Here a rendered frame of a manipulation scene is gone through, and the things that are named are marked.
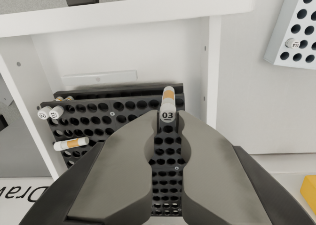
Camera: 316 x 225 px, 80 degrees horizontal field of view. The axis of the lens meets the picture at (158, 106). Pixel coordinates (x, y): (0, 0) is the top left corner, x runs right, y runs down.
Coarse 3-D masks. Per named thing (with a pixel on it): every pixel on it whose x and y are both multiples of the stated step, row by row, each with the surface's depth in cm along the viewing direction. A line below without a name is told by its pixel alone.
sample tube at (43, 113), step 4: (60, 96) 26; (56, 100) 25; (60, 100) 25; (44, 108) 23; (48, 108) 23; (40, 112) 22; (44, 112) 22; (48, 112) 23; (40, 116) 23; (44, 116) 23; (48, 116) 23
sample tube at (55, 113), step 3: (69, 96) 26; (66, 99) 25; (69, 99) 25; (72, 99) 26; (57, 105) 23; (69, 105) 25; (54, 108) 23; (57, 108) 23; (60, 108) 23; (51, 111) 22; (54, 111) 22; (57, 111) 22; (60, 111) 23; (63, 111) 24; (51, 114) 22; (54, 114) 22; (57, 114) 22; (60, 114) 23; (51, 117) 23; (54, 117) 23; (57, 117) 23
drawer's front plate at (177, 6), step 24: (144, 0) 15; (168, 0) 15; (192, 0) 15; (216, 0) 14; (240, 0) 14; (0, 24) 16; (24, 24) 16; (48, 24) 16; (72, 24) 16; (96, 24) 16; (120, 24) 16
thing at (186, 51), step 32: (64, 32) 25; (96, 32) 25; (128, 32) 25; (160, 32) 24; (192, 32) 24; (0, 64) 22; (32, 64) 26; (64, 64) 27; (96, 64) 27; (128, 64) 27; (160, 64) 26; (192, 64) 26; (32, 96) 26; (192, 96) 28; (32, 128) 26; (160, 224) 34
